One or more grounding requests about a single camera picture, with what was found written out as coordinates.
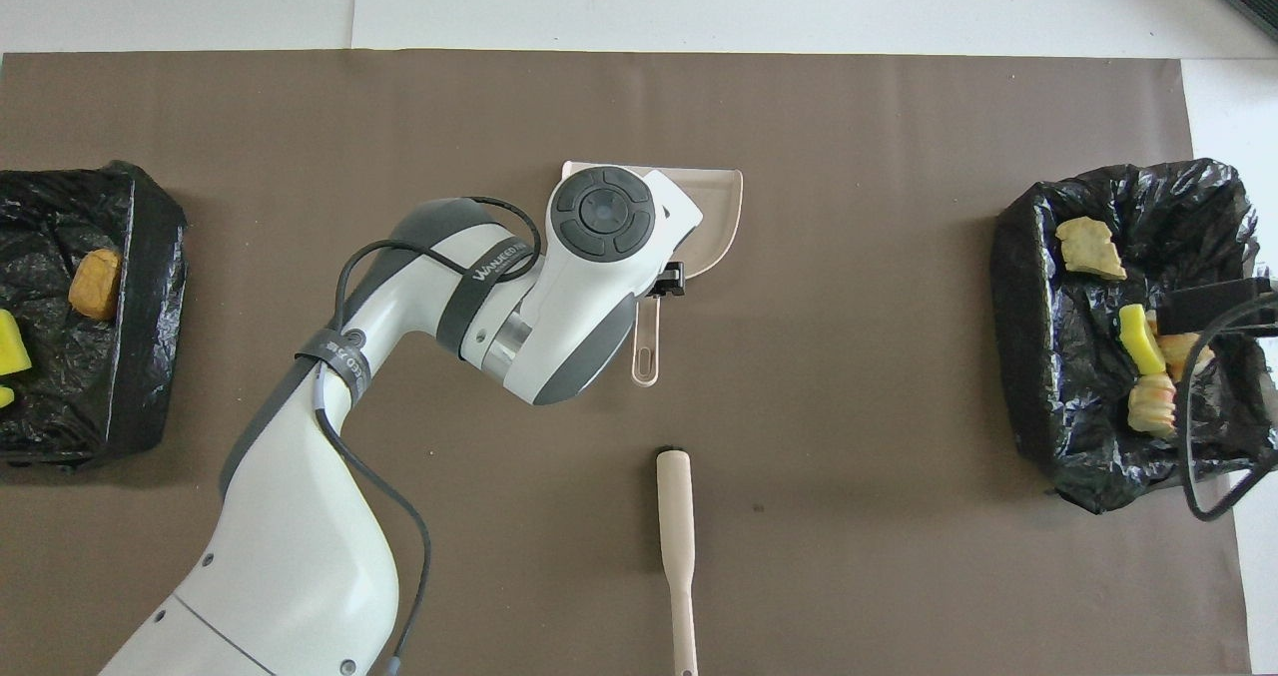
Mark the curved yellow sponge piece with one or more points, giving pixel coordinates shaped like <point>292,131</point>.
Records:
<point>1140,341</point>

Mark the striped orange toy croissant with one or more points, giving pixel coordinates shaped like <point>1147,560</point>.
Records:
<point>1152,406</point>

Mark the black bin with crumpled bag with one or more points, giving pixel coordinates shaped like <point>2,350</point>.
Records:
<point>1038,356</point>

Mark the beige plastic dustpan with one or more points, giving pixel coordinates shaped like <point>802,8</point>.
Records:
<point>714,217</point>

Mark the black bin with smooth bag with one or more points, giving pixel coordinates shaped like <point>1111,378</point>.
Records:
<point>140,356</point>

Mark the brown paper table mat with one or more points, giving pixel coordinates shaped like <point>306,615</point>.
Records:
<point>899,207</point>

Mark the pale green toy dumpling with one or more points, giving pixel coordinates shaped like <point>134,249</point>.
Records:
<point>1173,351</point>
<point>1088,249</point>

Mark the squarish yellow sponge piece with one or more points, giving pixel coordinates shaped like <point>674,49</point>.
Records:
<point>10,346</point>

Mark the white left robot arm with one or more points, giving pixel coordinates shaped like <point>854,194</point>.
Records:
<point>300,536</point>

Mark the brown cork nugget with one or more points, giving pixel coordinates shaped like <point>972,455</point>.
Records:
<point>96,285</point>

